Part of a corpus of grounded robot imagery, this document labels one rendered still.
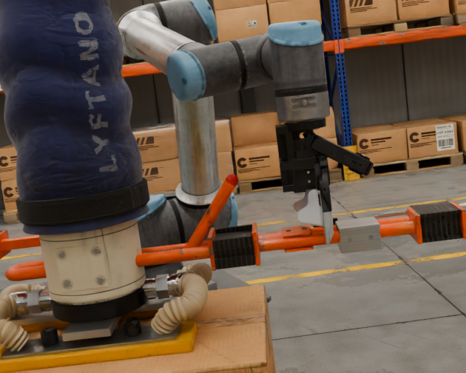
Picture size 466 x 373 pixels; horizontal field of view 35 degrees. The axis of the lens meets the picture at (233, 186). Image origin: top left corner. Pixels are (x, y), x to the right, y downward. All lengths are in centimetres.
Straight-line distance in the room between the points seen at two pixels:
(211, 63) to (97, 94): 22
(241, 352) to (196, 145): 95
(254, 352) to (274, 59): 48
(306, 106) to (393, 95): 884
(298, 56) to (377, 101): 880
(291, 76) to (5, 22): 46
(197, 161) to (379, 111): 807
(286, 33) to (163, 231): 101
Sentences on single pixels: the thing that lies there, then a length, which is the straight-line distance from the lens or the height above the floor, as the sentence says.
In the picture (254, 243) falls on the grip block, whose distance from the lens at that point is 124.
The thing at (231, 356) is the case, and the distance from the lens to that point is 116.
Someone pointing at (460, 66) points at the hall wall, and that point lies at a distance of 1032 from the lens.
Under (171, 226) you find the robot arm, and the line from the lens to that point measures 211.
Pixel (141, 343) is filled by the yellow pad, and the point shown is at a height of 97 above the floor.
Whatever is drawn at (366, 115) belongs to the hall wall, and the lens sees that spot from 998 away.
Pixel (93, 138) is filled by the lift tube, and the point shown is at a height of 130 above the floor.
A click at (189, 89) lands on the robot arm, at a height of 136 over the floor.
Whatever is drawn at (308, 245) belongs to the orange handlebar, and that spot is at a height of 107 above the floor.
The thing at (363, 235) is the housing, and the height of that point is 108.
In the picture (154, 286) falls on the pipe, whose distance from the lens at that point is 130.
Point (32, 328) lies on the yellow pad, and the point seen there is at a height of 95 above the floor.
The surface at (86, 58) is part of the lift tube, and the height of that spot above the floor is 142.
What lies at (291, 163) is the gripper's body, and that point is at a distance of 124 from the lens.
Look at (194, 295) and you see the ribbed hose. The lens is 121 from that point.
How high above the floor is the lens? 137
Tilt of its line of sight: 9 degrees down
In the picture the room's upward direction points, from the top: 7 degrees counter-clockwise
